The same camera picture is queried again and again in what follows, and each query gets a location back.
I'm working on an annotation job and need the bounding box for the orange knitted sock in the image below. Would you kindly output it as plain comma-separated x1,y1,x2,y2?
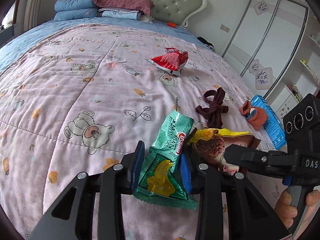
240,100,268,131

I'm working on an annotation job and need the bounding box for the white wall shelf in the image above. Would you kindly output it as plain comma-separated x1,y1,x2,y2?
299,60,319,86

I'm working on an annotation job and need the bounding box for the white sliding wardrobe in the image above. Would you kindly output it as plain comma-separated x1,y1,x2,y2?
223,0,308,97

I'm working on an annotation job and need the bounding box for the green snack wrapper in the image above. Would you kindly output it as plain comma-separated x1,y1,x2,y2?
133,110,198,210

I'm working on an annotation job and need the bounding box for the blue nasal spray box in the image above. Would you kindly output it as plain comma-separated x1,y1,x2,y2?
251,95,286,150

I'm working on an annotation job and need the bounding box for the pink printed quilt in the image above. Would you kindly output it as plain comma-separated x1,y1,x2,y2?
1,19,274,238

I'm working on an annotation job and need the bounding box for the dark maroon sock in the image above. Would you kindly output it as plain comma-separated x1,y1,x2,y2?
195,87,229,129

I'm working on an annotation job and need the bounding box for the black white clothes pile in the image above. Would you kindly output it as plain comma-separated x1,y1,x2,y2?
197,37,215,52

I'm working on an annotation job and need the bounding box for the folded light blue blanket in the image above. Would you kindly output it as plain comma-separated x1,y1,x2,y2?
98,8,143,21

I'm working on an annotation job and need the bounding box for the beige curtain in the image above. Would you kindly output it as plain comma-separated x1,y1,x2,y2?
23,0,42,31

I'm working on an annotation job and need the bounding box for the small orange object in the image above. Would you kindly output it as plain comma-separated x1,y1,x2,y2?
167,22,176,28

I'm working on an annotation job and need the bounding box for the white low cabinet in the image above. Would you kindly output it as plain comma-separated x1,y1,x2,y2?
268,86,298,122

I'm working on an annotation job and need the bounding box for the right pink pillow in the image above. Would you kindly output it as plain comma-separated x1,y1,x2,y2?
96,0,154,16

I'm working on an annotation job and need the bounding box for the folded blue duvet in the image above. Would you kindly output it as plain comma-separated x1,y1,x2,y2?
54,0,99,22

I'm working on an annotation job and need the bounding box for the brown yellow snack wrapper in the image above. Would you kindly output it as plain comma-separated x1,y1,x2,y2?
186,128,261,176

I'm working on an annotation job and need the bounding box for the person right hand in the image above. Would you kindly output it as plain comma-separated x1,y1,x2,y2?
274,187,320,239

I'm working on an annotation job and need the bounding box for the red snack bag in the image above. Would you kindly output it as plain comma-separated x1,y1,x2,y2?
147,48,189,76

